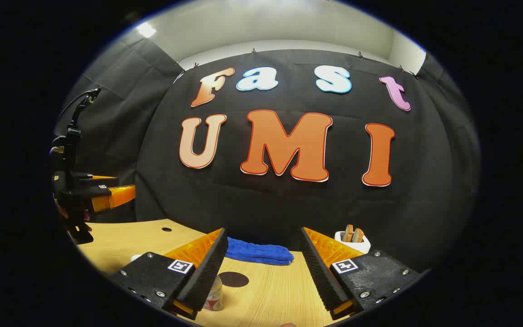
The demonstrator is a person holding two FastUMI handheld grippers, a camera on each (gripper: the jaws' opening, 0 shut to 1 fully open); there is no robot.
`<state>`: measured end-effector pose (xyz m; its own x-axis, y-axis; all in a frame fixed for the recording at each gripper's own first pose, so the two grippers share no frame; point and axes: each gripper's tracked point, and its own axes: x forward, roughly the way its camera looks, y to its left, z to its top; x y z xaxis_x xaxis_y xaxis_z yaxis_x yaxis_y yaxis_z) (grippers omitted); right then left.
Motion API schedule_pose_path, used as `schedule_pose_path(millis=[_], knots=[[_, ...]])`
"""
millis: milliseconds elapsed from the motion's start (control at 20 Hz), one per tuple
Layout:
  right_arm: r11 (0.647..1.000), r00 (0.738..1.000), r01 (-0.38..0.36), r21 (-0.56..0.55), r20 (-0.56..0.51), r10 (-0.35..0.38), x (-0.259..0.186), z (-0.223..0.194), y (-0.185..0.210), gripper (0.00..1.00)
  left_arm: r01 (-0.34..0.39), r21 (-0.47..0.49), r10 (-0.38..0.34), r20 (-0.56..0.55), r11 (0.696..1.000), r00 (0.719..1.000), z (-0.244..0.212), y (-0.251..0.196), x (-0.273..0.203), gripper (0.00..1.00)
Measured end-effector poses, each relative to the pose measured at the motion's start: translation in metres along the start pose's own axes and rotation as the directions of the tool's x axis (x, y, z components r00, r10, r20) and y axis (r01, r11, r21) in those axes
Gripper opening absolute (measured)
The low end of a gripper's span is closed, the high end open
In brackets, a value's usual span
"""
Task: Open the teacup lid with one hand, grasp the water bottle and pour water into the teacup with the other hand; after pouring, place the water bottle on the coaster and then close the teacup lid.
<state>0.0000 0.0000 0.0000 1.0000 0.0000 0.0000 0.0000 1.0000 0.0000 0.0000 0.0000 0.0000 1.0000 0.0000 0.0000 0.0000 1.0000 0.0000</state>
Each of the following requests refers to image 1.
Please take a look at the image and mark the dark brown round coaster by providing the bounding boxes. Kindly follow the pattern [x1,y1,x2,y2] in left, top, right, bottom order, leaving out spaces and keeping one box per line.
[218,272,249,288]

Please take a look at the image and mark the silver water bottle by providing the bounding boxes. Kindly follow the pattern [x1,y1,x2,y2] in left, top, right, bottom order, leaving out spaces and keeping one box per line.
[202,275,224,312]

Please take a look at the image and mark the dark grey side cloth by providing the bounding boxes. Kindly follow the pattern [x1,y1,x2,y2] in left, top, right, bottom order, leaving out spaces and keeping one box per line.
[55,35,186,224]

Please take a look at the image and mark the white toaster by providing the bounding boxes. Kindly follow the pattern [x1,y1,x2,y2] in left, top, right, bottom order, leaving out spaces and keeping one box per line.
[334,231,371,254]

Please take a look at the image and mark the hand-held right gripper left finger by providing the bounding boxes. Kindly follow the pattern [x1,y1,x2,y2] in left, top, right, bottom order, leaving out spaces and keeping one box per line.
[107,228,229,321]

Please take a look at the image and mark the blue folded towel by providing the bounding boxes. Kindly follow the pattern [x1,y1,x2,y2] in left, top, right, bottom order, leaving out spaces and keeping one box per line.
[225,237,295,266]

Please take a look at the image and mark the ceiling light panel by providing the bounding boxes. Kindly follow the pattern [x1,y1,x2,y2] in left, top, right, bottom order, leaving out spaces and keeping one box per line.
[136,22,157,39]

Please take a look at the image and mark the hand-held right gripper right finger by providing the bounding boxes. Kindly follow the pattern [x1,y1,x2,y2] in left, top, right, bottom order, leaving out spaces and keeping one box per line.
[300,227,421,321]

